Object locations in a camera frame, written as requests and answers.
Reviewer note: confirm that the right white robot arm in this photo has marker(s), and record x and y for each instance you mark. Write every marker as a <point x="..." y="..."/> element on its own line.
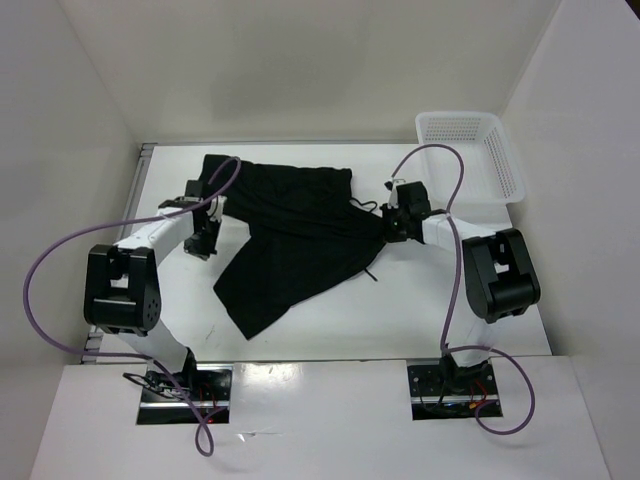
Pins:
<point x="494" y="276"/>

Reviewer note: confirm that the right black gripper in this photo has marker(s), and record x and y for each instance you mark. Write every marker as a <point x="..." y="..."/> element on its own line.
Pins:
<point x="389" y="234"/>

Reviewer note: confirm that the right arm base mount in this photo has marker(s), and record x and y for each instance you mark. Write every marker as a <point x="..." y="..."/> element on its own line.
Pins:
<point x="440" y="390"/>

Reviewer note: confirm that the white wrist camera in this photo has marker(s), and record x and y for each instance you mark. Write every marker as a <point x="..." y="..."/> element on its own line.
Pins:
<point x="216" y="210"/>
<point x="392" y="186"/>

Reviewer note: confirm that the black shorts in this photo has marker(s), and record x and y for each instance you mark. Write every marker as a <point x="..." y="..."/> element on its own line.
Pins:
<point x="306" y="236"/>

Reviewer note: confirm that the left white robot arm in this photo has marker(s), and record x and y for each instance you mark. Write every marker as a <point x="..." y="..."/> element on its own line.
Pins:
<point x="122" y="291"/>

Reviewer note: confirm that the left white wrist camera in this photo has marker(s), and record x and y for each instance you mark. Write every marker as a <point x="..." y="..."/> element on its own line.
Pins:
<point x="216" y="210"/>

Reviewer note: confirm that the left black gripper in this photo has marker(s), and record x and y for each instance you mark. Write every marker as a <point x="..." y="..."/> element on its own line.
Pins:
<point x="204" y="251"/>

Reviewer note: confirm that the white perforated plastic basket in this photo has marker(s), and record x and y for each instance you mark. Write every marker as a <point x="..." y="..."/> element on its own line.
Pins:
<point x="469" y="150"/>

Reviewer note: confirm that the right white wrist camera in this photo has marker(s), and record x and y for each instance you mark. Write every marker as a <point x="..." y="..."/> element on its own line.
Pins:
<point x="392" y="186"/>

